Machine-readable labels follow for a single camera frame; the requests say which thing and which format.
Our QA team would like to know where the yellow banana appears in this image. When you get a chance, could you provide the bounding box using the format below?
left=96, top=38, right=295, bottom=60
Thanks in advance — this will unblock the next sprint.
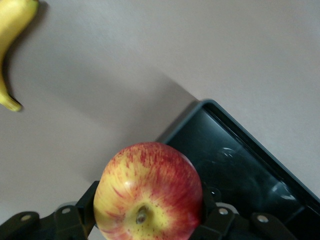
left=0, top=0, right=40, bottom=113

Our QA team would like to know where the brown table cover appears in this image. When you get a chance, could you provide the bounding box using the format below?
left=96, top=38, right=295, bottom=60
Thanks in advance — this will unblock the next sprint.
left=0, top=0, right=320, bottom=240

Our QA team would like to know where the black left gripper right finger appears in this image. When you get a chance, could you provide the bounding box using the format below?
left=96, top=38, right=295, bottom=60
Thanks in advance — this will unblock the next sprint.
left=192, top=186, right=298, bottom=240

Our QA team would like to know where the black plastic box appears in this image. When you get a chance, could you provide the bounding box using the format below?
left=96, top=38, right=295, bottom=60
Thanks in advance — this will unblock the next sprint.
left=156, top=99, right=320, bottom=240

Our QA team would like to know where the red yellow apple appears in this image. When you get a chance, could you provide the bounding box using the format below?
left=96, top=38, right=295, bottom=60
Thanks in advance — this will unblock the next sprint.
left=93, top=141, right=203, bottom=240

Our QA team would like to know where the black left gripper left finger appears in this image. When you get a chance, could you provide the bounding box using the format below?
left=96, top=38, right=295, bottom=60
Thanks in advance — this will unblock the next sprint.
left=0, top=180, right=101, bottom=240

